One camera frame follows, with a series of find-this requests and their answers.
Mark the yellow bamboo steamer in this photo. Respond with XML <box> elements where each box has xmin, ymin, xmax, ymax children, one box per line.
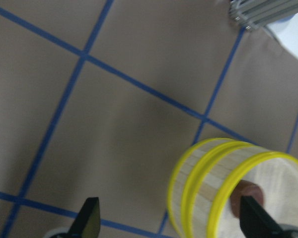
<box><xmin>167</xmin><ymin>138</ymin><xmax>233</xmax><ymax>238</ymax></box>
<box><xmin>181</xmin><ymin>140</ymin><xmax>298</xmax><ymax>238</ymax></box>

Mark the dark red bun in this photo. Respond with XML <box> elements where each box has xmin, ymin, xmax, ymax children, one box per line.
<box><xmin>230</xmin><ymin>180</ymin><xmax>264</xmax><ymax>218</ymax></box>

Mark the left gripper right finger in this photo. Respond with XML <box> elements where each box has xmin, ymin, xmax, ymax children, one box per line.
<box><xmin>239</xmin><ymin>196</ymin><xmax>288</xmax><ymax>238</ymax></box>

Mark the aluminium frame post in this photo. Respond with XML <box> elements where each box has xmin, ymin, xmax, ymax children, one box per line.
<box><xmin>228</xmin><ymin>0</ymin><xmax>298</xmax><ymax>31</ymax></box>

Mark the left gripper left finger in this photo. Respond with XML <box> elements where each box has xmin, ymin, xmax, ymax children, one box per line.
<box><xmin>67</xmin><ymin>197</ymin><xmax>101</xmax><ymax>238</ymax></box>

